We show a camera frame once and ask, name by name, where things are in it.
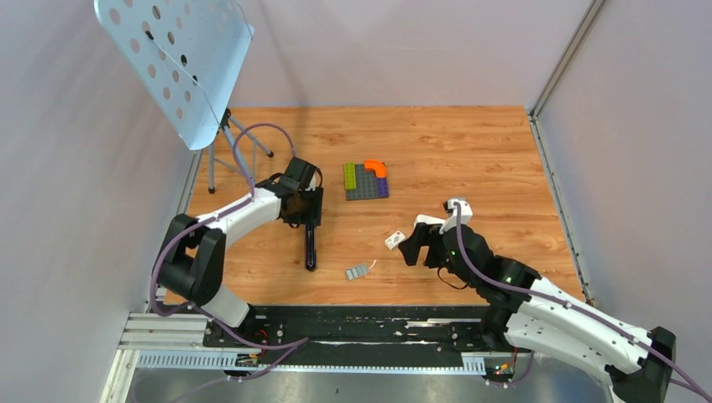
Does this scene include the white staple box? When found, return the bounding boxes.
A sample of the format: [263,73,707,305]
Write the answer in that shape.
[384,230,406,250]

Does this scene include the blue black stapler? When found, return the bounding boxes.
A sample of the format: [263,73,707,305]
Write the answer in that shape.
[305,223,317,272]

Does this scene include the grey staple tray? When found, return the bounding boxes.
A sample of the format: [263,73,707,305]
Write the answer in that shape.
[345,264,370,280]

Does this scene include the white stapler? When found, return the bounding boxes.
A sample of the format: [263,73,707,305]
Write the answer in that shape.
[413,214,445,228]

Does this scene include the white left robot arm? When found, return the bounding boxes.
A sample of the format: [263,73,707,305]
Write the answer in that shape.
[153,157,323,347]

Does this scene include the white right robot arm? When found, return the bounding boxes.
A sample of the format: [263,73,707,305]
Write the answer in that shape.
[398,222,676,402]

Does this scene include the green building brick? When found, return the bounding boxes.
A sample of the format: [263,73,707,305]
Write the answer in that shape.
[343,163,357,191]

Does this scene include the grey building baseplate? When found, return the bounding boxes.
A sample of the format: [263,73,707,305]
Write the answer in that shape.
[344,164,385,202]

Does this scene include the blue building brick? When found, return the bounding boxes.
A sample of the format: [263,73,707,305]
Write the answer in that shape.
[376,177,390,198]

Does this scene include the orange curved brick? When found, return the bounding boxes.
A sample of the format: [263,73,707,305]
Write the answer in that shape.
[364,160,387,179]

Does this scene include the light blue music stand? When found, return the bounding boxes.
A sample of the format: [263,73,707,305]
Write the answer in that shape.
[93,0,275,196]

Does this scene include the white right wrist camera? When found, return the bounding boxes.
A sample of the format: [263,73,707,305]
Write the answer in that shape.
[440,197,474,234]

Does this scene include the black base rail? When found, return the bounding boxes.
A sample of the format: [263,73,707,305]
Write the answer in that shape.
[119,304,627,376]

